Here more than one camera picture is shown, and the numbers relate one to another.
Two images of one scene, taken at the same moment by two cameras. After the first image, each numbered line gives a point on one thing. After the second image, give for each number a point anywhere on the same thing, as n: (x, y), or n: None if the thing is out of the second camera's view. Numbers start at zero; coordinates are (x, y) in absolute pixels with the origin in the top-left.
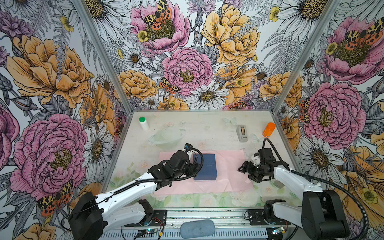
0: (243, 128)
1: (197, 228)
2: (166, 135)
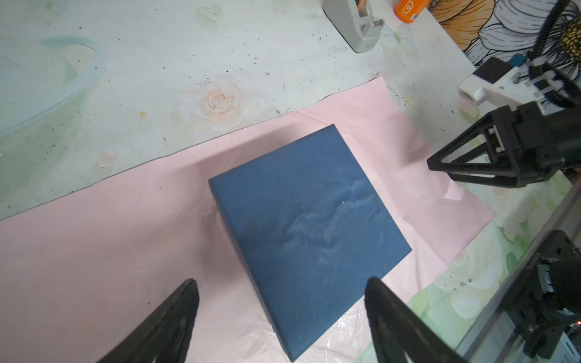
0: (355, 21)
1: None
2: (38, 72)
